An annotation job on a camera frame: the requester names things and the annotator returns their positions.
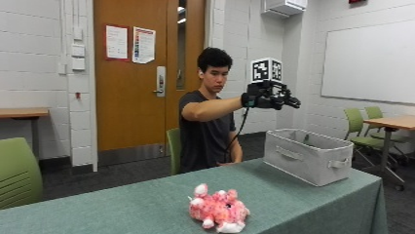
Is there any white marker cube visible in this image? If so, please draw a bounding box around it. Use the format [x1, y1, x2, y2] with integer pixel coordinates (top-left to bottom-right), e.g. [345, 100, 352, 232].
[250, 57, 284, 84]

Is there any grey fabric storage bin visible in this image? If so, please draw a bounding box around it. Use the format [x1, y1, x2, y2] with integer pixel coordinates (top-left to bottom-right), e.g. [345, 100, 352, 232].
[262, 128, 355, 187]

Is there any green chair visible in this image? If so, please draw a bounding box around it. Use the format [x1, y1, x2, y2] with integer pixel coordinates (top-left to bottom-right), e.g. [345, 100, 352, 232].
[0, 136, 44, 211]
[341, 107, 389, 167]
[363, 105, 412, 164]
[166, 127, 182, 176]

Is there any whiteboard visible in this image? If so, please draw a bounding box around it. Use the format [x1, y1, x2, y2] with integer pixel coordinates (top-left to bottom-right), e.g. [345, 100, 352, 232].
[320, 19, 415, 105]

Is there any the person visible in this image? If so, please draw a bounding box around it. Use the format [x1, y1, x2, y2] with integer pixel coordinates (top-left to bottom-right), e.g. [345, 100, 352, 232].
[178, 47, 244, 174]

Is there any wooden table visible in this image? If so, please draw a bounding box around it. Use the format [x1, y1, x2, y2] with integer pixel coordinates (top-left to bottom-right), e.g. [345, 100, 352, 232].
[361, 114, 415, 192]
[0, 106, 51, 160]

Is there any wooden door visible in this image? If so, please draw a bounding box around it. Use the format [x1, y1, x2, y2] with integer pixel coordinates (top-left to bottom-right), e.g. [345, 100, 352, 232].
[91, 0, 207, 152]

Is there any colourful paper notice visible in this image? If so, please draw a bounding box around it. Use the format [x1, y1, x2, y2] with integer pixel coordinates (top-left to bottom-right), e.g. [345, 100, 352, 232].
[130, 26, 157, 64]

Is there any pink plush toy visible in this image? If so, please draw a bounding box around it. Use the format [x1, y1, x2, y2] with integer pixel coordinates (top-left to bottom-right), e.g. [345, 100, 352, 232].
[186, 183, 251, 234]

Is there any green tablecloth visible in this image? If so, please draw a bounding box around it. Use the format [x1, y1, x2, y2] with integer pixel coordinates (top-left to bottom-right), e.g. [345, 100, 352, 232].
[0, 158, 389, 234]

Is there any white paper notice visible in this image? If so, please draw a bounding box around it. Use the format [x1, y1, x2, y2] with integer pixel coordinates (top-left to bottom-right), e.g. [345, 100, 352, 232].
[105, 24, 130, 61]

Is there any black glove cable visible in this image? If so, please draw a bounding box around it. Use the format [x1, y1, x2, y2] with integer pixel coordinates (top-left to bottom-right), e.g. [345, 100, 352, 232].
[223, 106, 251, 164]

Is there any white wall unit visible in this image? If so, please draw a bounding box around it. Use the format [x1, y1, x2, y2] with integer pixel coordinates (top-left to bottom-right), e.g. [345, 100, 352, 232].
[260, 0, 308, 18]

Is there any silver door handle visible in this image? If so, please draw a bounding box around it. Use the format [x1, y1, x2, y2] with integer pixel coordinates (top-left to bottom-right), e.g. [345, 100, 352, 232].
[151, 65, 167, 98]

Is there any white wall switch box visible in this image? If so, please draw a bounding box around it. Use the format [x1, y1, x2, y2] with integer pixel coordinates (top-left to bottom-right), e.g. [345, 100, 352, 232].
[70, 26, 86, 72]

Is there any white wall conduit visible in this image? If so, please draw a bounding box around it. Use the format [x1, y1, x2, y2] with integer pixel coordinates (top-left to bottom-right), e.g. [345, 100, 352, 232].
[70, 0, 85, 30]

